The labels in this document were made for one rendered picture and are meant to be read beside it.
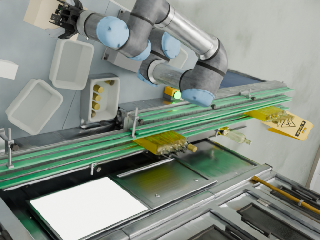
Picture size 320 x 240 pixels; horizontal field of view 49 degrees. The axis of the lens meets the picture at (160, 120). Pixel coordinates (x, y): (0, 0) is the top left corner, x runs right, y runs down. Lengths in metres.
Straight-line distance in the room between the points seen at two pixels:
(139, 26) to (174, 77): 0.45
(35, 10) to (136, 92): 0.99
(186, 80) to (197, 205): 0.67
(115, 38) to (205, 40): 0.38
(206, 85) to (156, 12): 0.37
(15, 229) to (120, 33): 0.55
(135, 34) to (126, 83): 0.98
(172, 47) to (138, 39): 0.65
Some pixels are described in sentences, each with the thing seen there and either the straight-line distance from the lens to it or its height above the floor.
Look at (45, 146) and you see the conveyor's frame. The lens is 1.68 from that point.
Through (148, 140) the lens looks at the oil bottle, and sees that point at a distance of 1.89.
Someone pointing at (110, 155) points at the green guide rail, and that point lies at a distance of 1.82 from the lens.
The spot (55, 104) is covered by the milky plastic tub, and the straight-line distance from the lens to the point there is 1.70.
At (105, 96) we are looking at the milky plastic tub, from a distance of 1.89.
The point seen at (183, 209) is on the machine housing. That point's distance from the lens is 1.67.
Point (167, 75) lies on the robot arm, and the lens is 1.48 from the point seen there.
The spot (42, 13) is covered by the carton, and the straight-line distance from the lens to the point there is 1.21.
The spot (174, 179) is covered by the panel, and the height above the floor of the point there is 1.19.
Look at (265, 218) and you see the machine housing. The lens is 1.85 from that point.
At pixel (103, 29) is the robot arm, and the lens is 0.95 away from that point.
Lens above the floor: 2.21
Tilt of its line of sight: 40 degrees down
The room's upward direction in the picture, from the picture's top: 117 degrees clockwise
